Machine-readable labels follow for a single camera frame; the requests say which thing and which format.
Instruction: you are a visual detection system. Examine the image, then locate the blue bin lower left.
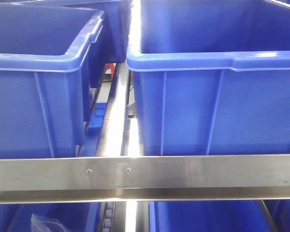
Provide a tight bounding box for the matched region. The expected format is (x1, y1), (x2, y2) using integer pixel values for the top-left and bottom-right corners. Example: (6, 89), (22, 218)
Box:
(0, 203), (101, 232)

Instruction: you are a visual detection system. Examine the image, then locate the blue bin rear left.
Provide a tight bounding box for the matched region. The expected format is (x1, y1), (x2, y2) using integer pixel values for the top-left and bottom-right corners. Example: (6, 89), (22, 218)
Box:
(2, 0), (131, 91)

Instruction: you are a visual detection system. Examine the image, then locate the blue bin lower right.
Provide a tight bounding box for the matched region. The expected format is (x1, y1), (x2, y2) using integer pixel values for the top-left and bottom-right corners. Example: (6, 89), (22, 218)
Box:
(149, 201), (271, 232)

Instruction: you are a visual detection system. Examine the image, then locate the blue bin front right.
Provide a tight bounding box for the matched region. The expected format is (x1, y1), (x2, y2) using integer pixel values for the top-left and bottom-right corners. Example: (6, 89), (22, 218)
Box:
(126, 0), (290, 156)

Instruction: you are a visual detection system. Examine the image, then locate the blue bin front left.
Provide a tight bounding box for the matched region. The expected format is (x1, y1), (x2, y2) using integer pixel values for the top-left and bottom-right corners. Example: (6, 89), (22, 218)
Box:
(0, 3), (105, 159)

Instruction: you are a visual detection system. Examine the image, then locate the blue bin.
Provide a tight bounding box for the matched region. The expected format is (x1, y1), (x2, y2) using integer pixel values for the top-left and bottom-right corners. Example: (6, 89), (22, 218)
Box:
(2, 0), (131, 91)
(126, 0), (290, 156)
(0, 3), (105, 159)
(0, 203), (101, 232)
(149, 201), (271, 232)

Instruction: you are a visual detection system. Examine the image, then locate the stainless steel shelf rack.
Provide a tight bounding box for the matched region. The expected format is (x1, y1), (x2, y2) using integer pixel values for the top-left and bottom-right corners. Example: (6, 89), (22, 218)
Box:
(0, 0), (290, 232)

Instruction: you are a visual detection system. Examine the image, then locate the clear plastic bag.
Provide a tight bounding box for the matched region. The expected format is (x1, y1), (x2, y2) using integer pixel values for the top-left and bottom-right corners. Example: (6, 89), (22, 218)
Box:
(30, 214), (70, 232)

